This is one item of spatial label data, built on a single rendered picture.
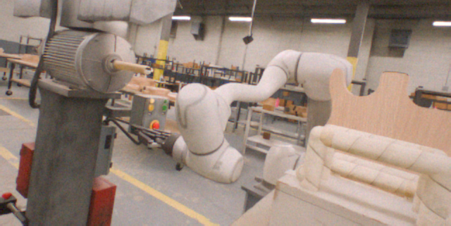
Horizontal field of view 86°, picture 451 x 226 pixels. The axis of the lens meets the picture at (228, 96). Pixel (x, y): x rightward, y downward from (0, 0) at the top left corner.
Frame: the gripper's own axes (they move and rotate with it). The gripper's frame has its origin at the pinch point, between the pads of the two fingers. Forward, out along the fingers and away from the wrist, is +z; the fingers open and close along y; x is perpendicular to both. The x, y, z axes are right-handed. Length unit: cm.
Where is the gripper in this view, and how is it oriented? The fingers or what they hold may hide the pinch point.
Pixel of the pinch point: (138, 130)
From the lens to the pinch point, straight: 92.9
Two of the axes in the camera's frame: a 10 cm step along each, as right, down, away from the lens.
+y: 5.3, -0.9, 8.4
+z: -8.4, -1.8, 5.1
